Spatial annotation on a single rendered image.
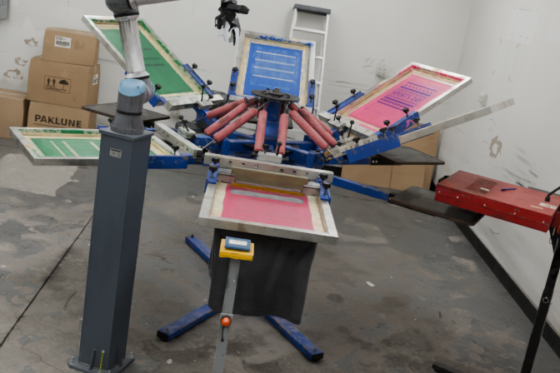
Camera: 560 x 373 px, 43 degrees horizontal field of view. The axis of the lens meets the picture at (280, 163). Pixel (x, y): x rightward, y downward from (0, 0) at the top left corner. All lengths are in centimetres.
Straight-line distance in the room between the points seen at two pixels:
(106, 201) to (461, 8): 522
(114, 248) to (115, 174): 35
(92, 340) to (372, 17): 497
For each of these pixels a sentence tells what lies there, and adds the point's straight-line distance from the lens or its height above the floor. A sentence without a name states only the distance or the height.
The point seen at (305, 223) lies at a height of 96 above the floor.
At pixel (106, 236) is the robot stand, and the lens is 340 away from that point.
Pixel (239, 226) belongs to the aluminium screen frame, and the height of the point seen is 98.
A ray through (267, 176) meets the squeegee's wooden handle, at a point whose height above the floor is 104.
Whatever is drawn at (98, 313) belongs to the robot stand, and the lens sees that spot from 356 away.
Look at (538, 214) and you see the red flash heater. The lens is 362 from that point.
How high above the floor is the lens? 197
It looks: 14 degrees down
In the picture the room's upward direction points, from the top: 10 degrees clockwise
